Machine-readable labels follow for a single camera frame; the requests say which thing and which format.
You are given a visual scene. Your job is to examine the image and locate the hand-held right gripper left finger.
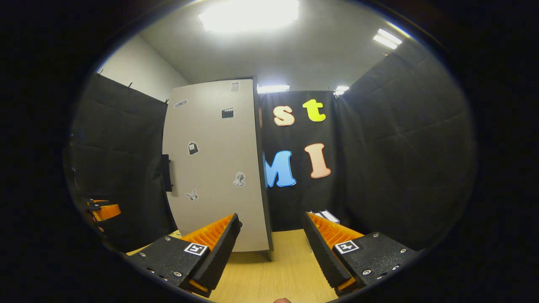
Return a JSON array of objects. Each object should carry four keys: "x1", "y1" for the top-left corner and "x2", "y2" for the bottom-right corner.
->
[{"x1": 126, "y1": 213, "x2": 243, "y2": 297}]

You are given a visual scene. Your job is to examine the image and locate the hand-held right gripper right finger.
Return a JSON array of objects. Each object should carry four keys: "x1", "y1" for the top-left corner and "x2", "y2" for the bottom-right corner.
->
[{"x1": 303, "y1": 212, "x2": 417, "y2": 295}]

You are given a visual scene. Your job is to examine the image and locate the black door handle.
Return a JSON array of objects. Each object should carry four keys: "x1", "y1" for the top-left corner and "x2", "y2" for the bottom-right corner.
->
[{"x1": 161, "y1": 154, "x2": 173, "y2": 192}]

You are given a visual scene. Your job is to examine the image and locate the grey white cabinet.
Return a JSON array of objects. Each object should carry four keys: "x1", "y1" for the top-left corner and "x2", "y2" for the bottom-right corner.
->
[{"x1": 162, "y1": 77, "x2": 275, "y2": 261}]

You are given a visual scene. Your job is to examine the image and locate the white cabinet door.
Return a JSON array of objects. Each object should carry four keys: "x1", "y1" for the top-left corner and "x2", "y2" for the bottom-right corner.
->
[{"x1": 162, "y1": 79, "x2": 270, "y2": 253}]

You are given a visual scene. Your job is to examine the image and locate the black backdrop cloth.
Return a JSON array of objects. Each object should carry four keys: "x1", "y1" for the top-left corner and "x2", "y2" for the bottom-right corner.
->
[{"x1": 67, "y1": 50, "x2": 478, "y2": 254}]

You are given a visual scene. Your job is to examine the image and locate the side ceiling light panel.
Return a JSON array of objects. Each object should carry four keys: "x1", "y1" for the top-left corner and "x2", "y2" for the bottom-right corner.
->
[{"x1": 373, "y1": 28, "x2": 403, "y2": 50}]

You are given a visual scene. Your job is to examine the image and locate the large ceiling light panel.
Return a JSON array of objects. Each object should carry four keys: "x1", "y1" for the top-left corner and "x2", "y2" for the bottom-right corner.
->
[{"x1": 198, "y1": 0, "x2": 300, "y2": 33}]

